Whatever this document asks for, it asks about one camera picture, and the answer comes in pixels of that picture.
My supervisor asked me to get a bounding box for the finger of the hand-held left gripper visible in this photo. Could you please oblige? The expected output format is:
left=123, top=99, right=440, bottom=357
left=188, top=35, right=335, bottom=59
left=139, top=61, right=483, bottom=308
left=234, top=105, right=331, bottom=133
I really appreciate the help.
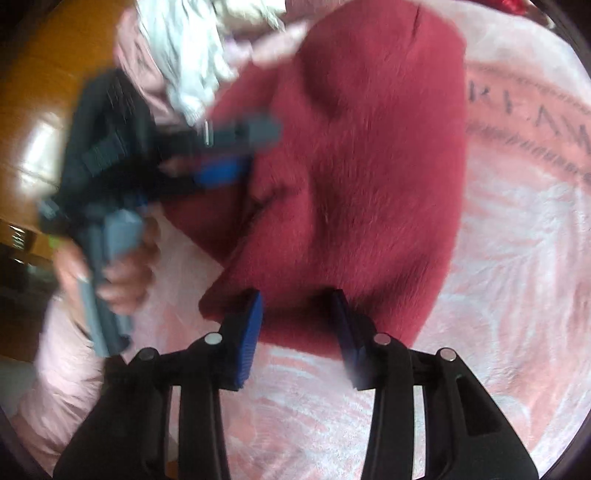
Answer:
left=152, top=154, right=254, bottom=204
left=157, top=115, right=283, bottom=151

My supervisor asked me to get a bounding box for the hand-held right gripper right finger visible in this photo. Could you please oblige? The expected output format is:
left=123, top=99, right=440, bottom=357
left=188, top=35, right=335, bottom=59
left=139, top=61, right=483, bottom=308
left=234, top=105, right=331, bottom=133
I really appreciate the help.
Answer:
left=329, top=290, right=539, bottom=480

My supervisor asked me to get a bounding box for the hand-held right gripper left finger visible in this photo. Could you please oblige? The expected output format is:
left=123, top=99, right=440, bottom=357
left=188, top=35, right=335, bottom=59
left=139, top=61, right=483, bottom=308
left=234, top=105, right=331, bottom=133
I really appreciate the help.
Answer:
left=53, top=288, right=264, bottom=480

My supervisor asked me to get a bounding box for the dark red knitted sweater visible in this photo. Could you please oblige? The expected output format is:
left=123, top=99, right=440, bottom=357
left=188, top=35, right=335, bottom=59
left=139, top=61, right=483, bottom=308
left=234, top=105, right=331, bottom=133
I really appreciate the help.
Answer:
left=164, top=0, right=470, bottom=366

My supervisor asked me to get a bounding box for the person's left forearm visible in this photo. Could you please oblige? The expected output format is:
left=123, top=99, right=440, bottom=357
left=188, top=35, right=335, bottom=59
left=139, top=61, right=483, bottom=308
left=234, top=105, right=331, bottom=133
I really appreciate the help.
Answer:
left=9, top=295, right=118, bottom=476

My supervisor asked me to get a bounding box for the person's left hand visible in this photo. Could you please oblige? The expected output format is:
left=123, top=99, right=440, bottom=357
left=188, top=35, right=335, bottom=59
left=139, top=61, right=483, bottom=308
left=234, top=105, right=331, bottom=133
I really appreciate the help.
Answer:
left=55, top=217, right=160, bottom=319

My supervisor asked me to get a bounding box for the white garment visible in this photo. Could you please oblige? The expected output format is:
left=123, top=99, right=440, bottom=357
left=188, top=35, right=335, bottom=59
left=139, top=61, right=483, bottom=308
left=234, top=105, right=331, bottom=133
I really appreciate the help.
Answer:
left=137, top=0, right=288, bottom=124

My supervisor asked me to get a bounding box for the pink printed bed blanket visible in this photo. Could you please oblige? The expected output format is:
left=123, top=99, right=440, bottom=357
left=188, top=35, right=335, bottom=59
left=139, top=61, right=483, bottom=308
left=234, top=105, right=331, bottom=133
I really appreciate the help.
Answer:
left=113, top=0, right=591, bottom=480

